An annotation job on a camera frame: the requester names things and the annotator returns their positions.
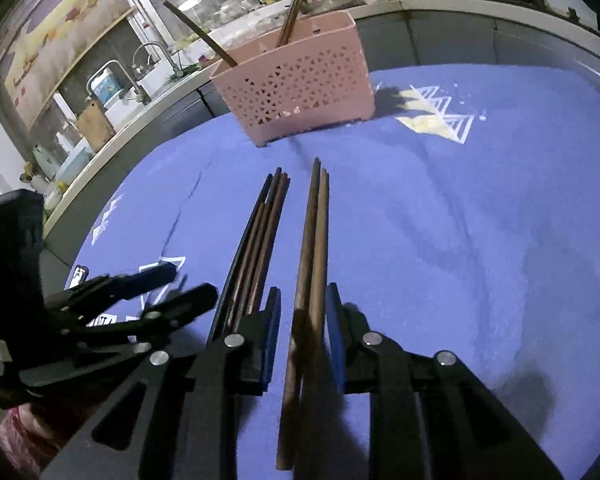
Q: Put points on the curved steel faucet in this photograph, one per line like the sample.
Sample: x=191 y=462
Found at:
x=155 y=45

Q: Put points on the angular steel faucet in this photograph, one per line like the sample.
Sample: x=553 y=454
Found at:
x=110 y=63

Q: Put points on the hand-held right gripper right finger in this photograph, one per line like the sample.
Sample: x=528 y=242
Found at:
x=334 y=340

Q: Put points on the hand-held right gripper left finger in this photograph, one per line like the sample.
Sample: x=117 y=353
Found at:
x=272 y=340

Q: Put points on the pink perforated plastic basket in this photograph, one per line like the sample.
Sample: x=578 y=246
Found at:
x=290 y=90

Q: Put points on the fruit print wall poster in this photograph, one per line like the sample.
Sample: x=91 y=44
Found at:
x=55 y=25

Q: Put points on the black chopstick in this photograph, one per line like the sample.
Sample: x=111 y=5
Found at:
x=240 y=260

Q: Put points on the blue and white container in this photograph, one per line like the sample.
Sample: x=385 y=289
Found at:
x=107 y=87

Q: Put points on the dark brown wooden chopstick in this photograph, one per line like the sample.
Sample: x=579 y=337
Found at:
x=270 y=230
x=200 y=34
x=250 y=255
x=276 y=230
x=262 y=230

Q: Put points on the person's left forearm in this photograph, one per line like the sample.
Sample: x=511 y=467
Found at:
x=25 y=430

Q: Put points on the upright wooden cutting board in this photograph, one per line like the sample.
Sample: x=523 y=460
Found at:
x=96 y=127

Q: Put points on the light blue plastic container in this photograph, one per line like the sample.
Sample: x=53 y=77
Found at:
x=75 y=162

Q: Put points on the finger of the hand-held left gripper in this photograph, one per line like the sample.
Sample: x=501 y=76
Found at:
x=130 y=282
x=180 y=305

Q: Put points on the blue printed tablecloth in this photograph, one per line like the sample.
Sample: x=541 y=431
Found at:
x=455 y=210

